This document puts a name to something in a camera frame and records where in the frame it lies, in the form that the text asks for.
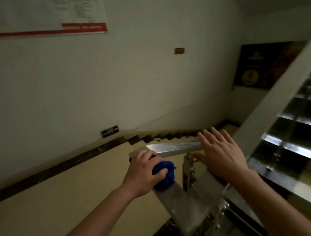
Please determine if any person's right hand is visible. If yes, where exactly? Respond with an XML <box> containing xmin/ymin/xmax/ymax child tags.
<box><xmin>191</xmin><ymin>127</ymin><xmax>250</xmax><ymax>185</ymax></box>

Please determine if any person's left hand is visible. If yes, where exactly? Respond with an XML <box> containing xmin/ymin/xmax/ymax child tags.
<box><xmin>121</xmin><ymin>149</ymin><xmax>169</xmax><ymax>199</ymax></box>

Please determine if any blue cloth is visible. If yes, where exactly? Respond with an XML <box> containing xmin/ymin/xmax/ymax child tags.
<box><xmin>129</xmin><ymin>155</ymin><xmax>176</xmax><ymax>191</ymax></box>

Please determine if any person's right forearm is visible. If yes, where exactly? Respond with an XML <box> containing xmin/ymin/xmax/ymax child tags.
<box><xmin>228</xmin><ymin>168</ymin><xmax>311</xmax><ymax>236</ymax></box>

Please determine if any person's left forearm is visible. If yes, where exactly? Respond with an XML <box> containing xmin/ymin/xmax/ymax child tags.
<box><xmin>66</xmin><ymin>185</ymin><xmax>137</xmax><ymax>236</ymax></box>

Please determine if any stainless steel handrail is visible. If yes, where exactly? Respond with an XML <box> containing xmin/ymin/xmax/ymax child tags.
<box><xmin>128</xmin><ymin>140</ymin><xmax>268</xmax><ymax>236</ymax></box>

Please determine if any steel stair railing with bars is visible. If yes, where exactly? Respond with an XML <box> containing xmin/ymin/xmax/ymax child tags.
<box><xmin>247</xmin><ymin>73</ymin><xmax>311</xmax><ymax>198</ymax></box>

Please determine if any dark poster with yellow emblem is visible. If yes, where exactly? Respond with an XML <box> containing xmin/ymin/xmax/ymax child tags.
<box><xmin>233</xmin><ymin>41</ymin><xmax>307</xmax><ymax>90</ymax></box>

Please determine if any dark stair skirting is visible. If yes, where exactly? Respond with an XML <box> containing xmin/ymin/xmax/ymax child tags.
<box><xmin>0</xmin><ymin>119</ymin><xmax>241</xmax><ymax>202</ymax></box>

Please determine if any white poster with red stripe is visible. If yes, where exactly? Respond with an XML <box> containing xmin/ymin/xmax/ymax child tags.
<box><xmin>0</xmin><ymin>0</ymin><xmax>108</xmax><ymax>37</ymax></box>

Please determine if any steel baluster post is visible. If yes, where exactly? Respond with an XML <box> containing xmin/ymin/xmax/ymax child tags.
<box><xmin>182</xmin><ymin>153</ymin><xmax>198</xmax><ymax>193</ymax></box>

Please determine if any black wall sign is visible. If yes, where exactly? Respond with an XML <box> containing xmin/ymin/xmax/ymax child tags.
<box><xmin>101</xmin><ymin>125</ymin><xmax>119</xmax><ymax>138</ymax></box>

